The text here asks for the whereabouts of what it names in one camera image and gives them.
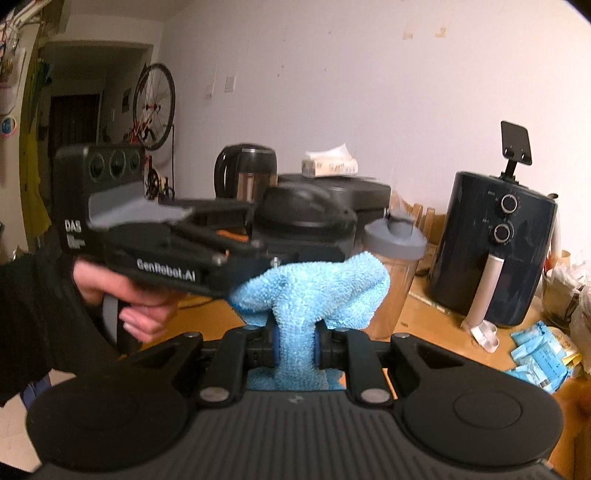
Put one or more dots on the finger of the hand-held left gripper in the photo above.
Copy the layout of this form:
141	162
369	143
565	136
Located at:
286	261
221	210

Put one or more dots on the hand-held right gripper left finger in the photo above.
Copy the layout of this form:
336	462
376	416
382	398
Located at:
275	344

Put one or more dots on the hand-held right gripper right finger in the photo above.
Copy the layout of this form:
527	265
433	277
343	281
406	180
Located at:
317	346

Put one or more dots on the blue microfiber cloth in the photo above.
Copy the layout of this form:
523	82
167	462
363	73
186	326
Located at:
318	295

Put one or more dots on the black gradient water bottle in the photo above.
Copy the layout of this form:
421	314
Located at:
304	217

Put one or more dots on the person's left forearm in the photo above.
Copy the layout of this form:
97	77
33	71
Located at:
37	323

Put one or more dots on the person's left hand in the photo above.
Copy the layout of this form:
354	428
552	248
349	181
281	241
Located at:
143	321

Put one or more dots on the black electric kettle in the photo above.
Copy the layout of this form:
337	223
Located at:
244	170

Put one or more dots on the dark door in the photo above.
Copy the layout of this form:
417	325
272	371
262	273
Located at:
74	122

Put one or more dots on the silver rice cooker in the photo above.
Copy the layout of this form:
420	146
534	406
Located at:
364	194

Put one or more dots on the tissue pack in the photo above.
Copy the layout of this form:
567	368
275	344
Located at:
330	164

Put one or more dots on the grey lid shaker bottle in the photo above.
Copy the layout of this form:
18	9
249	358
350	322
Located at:
399	277

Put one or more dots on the bicycle wheel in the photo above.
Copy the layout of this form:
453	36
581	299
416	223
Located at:
154	106

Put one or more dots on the wooden chair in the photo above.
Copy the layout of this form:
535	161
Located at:
425	226

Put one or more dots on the dark blue air fryer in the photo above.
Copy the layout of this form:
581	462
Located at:
461	254

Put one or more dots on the blue wet wipe packet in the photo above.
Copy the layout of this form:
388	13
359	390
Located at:
540	374
538	344

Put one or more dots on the yellow green sachets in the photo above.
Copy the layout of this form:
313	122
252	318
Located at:
570	350

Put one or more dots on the black phone stand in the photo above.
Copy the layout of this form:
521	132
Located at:
516	141

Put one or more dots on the white plastic tube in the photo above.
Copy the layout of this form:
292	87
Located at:
557	235

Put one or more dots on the white wall switch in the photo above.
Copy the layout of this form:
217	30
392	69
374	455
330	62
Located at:
230	84
209	91

